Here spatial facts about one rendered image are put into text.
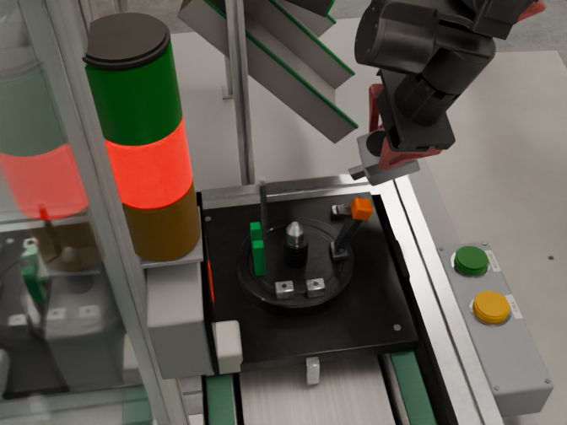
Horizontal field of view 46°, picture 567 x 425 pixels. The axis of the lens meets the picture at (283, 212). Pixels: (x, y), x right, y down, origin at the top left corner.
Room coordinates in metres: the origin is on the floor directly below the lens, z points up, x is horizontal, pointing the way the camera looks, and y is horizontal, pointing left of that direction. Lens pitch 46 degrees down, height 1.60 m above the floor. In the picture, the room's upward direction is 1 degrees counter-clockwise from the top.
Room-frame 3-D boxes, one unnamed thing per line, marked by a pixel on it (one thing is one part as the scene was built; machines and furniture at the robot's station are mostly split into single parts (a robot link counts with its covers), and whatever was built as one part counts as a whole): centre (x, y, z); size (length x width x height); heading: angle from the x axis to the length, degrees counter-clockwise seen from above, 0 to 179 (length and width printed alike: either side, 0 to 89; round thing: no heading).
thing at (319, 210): (0.52, -0.01, 0.96); 0.24 x 0.24 x 0.02; 7
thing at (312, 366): (0.39, -0.03, 0.95); 0.01 x 0.01 x 0.04; 7
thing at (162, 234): (0.31, 0.08, 1.28); 0.05 x 0.05 x 0.05
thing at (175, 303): (0.31, 0.08, 1.29); 0.12 x 0.05 x 0.25; 7
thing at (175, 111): (0.31, 0.08, 1.38); 0.05 x 0.05 x 0.05
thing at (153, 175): (0.31, 0.08, 1.33); 0.05 x 0.05 x 0.05
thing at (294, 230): (0.52, -0.01, 1.04); 0.02 x 0.02 x 0.03
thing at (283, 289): (0.46, 0.00, 1.00); 0.02 x 0.01 x 0.02; 97
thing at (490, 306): (0.46, -0.24, 0.96); 0.04 x 0.04 x 0.02
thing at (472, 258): (0.53, -0.23, 0.96); 0.04 x 0.04 x 0.02
